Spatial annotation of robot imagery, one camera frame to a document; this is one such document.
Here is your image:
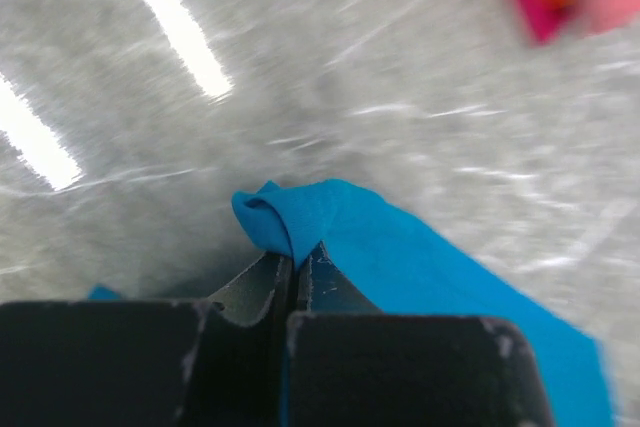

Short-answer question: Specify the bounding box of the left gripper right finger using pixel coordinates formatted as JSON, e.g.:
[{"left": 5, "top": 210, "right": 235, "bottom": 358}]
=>
[{"left": 296, "top": 243, "right": 380, "bottom": 314}]

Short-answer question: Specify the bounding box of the blue t shirt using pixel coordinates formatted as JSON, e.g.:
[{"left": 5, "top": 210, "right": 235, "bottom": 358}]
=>
[{"left": 74, "top": 180, "right": 614, "bottom": 426}]

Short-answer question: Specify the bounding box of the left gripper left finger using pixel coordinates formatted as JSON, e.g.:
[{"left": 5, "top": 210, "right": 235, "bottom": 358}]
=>
[{"left": 208, "top": 252, "right": 290, "bottom": 327}]

